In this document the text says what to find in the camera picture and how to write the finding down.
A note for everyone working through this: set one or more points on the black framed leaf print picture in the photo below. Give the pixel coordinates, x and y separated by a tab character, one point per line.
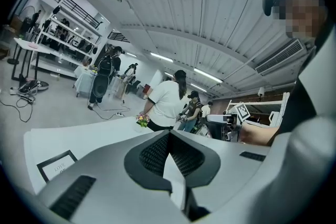
56	166

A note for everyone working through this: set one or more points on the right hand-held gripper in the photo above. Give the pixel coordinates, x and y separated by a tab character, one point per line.
232	128

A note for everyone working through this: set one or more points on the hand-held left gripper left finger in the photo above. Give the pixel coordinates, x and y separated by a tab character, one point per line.
132	168

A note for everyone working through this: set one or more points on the white shelving unit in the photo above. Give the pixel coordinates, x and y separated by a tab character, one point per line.
52	66

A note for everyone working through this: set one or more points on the long ceiling light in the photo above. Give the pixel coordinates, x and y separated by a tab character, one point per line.
207	75
161	57

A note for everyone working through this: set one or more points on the table with white cloth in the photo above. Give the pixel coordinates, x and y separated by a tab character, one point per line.
84	81

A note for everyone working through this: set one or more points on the black and white floor device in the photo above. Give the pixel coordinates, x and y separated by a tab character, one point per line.
32	89

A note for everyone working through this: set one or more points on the pink flowers in white pot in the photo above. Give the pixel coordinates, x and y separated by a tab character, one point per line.
142	118

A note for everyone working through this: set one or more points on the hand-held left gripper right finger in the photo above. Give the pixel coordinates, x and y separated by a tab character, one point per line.
210	168

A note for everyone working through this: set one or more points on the ceiling air conditioner vent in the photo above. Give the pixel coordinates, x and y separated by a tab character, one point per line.
281	56

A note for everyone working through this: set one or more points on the person's right forearm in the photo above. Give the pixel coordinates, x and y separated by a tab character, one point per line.
257	135

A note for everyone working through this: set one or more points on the white high table black legs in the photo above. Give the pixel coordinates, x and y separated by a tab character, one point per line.
26	43

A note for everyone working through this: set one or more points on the black head-worn camera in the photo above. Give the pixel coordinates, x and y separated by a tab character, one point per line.
268	4

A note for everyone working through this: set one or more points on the person's black t-shirt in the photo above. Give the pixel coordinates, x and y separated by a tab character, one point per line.
299	107

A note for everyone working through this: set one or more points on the person's head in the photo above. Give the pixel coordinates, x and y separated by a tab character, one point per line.
302	15

